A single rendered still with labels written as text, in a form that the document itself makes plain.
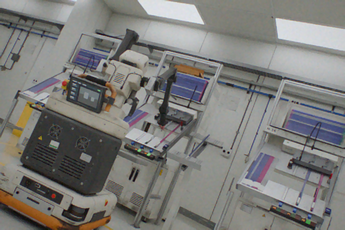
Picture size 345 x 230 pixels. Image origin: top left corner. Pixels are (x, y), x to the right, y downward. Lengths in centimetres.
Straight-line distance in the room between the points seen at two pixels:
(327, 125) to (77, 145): 225
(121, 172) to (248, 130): 216
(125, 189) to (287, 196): 165
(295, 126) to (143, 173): 160
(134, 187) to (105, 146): 147
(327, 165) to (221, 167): 207
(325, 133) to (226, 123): 203
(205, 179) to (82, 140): 305
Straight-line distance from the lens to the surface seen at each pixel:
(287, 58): 518
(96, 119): 206
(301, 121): 327
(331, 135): 325
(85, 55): 452
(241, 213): 306
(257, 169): 293
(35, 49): 772
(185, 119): 339
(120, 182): 351
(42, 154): 220
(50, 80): 451
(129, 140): 319
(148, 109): 368
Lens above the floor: 70
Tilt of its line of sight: 7 degrees up
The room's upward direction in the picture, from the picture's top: 23 degrees clockwise
